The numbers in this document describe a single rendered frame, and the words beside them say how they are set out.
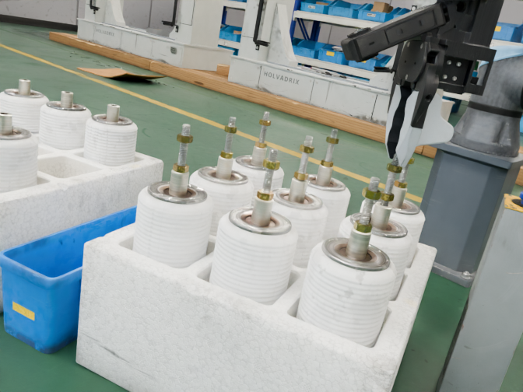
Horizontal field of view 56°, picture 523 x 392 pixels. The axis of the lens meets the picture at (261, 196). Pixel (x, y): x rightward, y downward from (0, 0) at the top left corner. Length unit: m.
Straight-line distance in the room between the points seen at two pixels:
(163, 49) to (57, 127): 3.24
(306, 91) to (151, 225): 2.67
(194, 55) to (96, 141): 3.20
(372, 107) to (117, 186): 2.20
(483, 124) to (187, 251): 0.78
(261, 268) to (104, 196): 0.43
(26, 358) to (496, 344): 0.63
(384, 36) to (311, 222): 0.25
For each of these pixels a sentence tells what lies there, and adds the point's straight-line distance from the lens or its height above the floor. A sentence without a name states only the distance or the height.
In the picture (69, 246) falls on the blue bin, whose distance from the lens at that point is 0.84.
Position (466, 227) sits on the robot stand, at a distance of 1.21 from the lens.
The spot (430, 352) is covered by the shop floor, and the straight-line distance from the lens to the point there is 0.93.
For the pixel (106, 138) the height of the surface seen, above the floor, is 0.23.
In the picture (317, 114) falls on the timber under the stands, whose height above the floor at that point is 0.05.
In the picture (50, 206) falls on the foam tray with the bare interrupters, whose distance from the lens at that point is 0.83.
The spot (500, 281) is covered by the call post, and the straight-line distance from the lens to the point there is 0.71.
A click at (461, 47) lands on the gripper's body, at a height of 0.49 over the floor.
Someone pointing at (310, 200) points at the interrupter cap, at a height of 0.25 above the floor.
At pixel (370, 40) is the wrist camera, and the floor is 0.47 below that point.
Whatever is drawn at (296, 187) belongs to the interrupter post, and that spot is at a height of 0.27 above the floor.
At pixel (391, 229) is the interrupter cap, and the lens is 0.66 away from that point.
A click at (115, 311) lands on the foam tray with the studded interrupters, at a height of 0.11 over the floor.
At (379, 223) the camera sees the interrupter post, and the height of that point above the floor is 0.26.
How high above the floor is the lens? 0.46
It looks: 18 degrees down
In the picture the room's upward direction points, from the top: 11 degrees clockwise
